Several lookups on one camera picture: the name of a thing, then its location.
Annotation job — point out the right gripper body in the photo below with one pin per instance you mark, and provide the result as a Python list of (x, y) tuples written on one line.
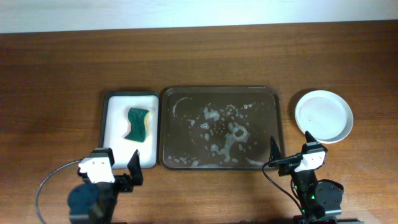
[(288, 164)]

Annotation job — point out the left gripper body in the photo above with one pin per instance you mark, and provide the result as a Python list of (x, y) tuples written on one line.
[(122, 183)]

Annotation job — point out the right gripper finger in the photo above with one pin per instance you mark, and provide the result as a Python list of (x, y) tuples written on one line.
[(274, 151), (309, 138)]

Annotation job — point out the pale blue-grey plate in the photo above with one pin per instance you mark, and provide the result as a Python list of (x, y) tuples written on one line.
[(325, 115)]

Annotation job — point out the green yellow scrub sponge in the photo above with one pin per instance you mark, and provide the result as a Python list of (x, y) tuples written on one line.
[(138, 124)]

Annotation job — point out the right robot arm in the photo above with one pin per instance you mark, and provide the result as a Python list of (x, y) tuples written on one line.
[(319, 200)]

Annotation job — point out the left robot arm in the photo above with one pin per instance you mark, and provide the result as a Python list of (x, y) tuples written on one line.
[(94, 201)]

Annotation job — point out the small tray with white foam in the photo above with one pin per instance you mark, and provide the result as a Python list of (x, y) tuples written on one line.
[(114, 127)]

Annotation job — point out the large brown plastic tray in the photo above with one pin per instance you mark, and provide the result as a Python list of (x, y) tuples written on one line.
[(219, 127)]

